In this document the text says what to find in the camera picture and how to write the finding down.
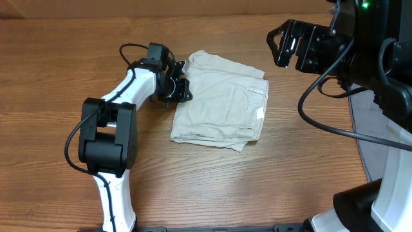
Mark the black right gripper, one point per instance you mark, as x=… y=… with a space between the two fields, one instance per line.
x=310 y=40

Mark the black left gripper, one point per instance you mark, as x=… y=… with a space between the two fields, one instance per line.
x=183 y=93

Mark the beige shorts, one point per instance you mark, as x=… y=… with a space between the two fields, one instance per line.
x=228 y=105

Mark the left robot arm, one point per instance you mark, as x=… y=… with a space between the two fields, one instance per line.
x=108 y=131

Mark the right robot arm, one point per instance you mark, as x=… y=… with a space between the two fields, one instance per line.
x=367 y=46

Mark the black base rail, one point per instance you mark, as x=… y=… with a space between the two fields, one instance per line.
x=219 y=228

